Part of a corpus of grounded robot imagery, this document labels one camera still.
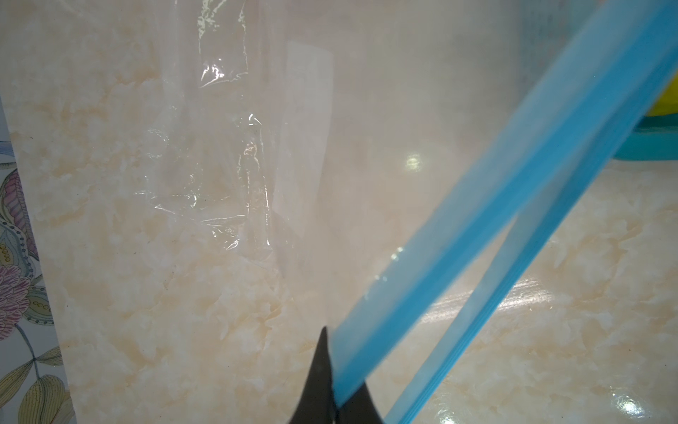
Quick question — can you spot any clear zip-top bag blue zipper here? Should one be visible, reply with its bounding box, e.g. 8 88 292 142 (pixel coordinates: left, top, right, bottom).
131 0 678 424

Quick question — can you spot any yellow mango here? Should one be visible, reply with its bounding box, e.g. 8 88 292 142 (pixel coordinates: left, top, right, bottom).
646 75 678 118

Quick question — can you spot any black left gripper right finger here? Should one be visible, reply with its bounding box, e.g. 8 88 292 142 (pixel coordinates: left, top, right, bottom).
335 383 383 424

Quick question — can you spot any teal plastic basket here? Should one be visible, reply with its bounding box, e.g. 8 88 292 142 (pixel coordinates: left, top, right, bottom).
613 114 678 162

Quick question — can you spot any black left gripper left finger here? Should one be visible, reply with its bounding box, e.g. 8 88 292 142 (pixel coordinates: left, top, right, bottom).
289 327 337 424

